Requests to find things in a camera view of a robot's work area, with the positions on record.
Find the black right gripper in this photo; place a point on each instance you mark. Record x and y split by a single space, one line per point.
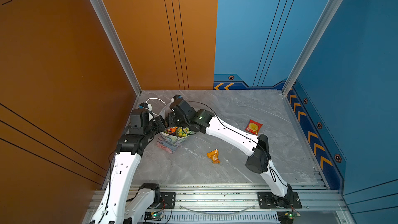
171 123

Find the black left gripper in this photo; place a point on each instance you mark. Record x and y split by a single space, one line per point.
159 122

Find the colourful skittles candy bag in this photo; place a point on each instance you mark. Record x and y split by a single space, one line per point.
179 132

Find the white paper bag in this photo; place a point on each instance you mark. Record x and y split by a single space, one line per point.
167 142

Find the orange snack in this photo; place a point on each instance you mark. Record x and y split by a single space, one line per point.
213 156

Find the red snack packet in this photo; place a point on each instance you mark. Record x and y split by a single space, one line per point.
253 127

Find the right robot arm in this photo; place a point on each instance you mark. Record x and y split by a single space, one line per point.
259 160

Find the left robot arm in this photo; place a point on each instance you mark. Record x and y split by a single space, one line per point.
114 207

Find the left circuit board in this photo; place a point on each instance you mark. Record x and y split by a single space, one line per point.
153 216

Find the circuit board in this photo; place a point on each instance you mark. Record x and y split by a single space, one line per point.
288 217
153 216

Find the right circuit board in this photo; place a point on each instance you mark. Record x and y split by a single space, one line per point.
288 217

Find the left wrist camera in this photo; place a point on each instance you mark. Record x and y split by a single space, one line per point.
145 105

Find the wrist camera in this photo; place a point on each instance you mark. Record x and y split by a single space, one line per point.
177 96
145 105

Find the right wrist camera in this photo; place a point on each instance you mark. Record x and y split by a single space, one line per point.
177 96

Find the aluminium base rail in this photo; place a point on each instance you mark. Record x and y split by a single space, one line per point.
244 199

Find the aluminium corner post left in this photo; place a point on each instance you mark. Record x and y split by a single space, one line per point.
109 28

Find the aluminium corner post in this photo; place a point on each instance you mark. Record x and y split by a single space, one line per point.
109 28
323 22

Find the aluminium corner post right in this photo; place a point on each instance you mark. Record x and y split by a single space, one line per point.
323 22

